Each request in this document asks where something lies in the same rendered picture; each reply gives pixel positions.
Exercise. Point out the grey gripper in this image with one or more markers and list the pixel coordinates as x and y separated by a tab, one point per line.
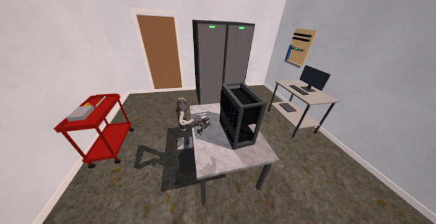
205	125

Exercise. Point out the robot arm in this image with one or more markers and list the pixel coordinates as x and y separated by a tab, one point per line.
187	125

